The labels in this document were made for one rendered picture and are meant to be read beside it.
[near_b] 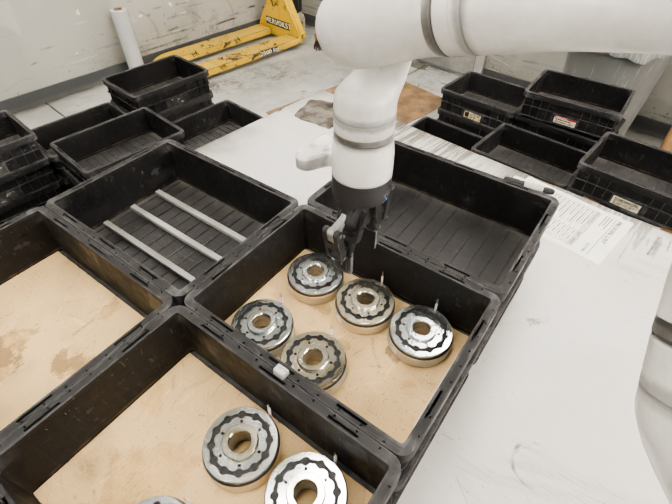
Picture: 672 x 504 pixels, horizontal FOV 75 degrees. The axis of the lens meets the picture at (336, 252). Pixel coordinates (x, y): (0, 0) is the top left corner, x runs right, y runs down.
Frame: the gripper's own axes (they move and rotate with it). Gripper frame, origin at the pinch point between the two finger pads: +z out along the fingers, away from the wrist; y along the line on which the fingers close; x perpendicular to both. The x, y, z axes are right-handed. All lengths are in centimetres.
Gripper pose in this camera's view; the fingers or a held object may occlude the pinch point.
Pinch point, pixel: (357, 251)
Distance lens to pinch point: 63.6
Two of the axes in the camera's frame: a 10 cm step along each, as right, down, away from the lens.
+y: 5.9, -5.7, 5.7
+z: 0.0, 7.1, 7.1
